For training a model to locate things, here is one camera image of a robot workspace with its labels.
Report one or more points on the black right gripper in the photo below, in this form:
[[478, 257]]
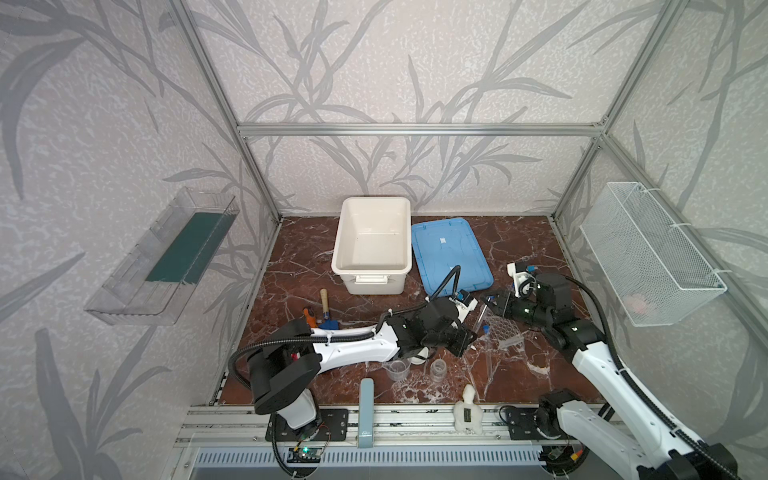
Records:
[[504, 305]]

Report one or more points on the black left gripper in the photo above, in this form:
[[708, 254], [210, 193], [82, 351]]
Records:
[[455, 335]]

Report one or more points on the clear test tube rack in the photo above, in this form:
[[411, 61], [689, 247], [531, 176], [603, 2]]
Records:
[[499, 334]]

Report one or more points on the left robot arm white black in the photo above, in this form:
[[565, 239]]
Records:
[[278, 371]]

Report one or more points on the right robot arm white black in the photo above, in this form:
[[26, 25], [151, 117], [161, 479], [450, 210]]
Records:
[[656, 445]]

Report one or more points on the small clear plastic cup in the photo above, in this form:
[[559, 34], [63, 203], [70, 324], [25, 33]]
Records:
[[438, 370]]

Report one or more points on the clear plastic measuring beaker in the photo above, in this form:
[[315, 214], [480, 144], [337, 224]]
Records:
[[397, 370]]

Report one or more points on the blue plastic bin lid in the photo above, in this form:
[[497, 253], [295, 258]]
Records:
[[438, 246]]

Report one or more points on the pink object in basket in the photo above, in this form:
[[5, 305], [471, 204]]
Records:
[[637, 304]]

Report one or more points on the white plastic wash bottle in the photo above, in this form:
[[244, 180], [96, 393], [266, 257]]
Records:
[[468, 416]]

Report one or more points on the white plastic storage bin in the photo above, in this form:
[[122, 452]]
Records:
[[372, 252]]

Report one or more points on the light blue rectangular bar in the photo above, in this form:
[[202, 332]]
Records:
[[366, 410]]

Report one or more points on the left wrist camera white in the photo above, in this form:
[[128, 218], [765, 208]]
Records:
[[465, 303]]

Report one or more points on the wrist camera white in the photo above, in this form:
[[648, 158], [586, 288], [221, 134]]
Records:
[[465, 303], [524, 278]]

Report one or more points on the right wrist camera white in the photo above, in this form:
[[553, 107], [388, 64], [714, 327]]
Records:
[[524, 278]]

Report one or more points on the white wire mesh basket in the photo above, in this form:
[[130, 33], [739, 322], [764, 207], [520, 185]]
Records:
[[643, 250]]

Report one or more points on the wooden handle brush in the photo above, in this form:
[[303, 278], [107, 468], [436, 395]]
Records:
[[325, 305]]

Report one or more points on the orange handled tool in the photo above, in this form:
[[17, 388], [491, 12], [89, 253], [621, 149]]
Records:
[[310, 317]]

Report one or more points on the clear wall shelf green liner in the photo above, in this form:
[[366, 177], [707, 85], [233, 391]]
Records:
[[153, 284]]

